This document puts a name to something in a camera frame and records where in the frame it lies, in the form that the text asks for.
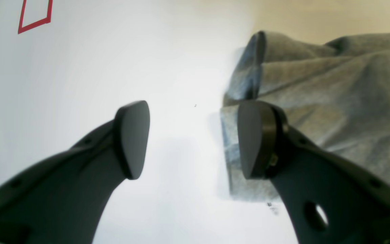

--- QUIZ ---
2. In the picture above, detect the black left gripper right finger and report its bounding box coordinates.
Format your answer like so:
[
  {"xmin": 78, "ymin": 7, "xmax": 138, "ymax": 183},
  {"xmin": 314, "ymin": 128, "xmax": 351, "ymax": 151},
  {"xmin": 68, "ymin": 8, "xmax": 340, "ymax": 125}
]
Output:
[{"xmin": 237, "ymin": 101, "xmax": 390, "ymax": 244}]

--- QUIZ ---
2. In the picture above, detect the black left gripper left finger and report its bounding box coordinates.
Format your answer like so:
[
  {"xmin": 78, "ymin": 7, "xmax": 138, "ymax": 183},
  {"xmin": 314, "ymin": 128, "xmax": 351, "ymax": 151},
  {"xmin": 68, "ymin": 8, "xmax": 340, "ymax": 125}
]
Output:
[{"xmin": 0, "ymin": 101, "xmax": 150, "ymax": 244}]

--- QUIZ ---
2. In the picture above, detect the grey T-shirt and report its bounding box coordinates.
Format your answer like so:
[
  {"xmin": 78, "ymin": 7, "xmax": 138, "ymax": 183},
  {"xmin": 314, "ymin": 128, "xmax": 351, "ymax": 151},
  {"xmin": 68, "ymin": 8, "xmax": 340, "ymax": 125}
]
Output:
[{"xmin": 220, "ymin": 31, "xmax": 390, "ymax": 202}]

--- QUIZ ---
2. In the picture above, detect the red triangle sticker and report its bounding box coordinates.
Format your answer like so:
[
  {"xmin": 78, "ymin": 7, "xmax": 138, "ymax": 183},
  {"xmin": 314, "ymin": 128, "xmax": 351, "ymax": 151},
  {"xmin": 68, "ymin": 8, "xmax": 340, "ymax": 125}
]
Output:
[{"xmin": 18, "ymin": 0, "xmax": 53, "ymax": 34}]

